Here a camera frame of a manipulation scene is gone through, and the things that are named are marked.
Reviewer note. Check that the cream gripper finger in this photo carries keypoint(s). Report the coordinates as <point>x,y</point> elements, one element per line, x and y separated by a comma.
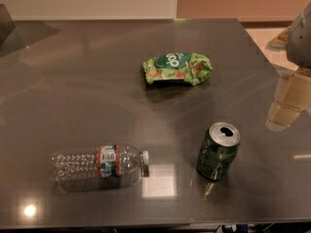
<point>292,96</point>

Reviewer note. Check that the clear plastic water bottle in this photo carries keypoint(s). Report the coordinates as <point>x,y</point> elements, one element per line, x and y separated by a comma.
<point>101,168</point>

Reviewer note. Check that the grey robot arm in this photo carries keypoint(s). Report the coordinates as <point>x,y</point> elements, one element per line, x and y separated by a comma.
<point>298,45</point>

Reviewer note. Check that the green soda can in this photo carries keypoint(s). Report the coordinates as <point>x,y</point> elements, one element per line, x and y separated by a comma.
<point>220,145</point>

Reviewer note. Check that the green chip bag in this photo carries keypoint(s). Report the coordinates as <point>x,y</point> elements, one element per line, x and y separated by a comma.
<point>178,67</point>

